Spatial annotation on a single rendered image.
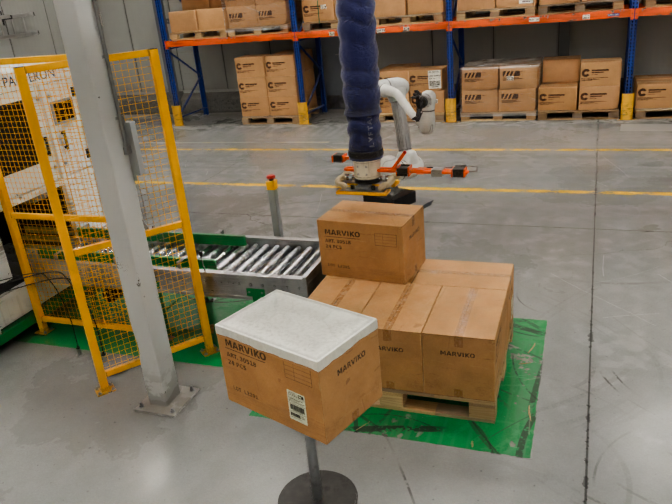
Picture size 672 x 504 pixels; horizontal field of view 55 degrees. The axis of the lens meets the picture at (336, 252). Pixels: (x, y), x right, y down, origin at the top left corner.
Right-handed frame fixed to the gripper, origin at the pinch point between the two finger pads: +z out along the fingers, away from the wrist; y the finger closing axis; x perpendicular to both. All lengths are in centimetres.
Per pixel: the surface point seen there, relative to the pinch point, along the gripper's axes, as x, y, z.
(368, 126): 20.5, 4.8, 29.4
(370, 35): 16, -48, 26
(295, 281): 68, 101, 60
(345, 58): 31, -36, 32
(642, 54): -150, 81, -826
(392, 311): -5, 104, 80
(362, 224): 25, 65, 42
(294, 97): 426, 111, -677
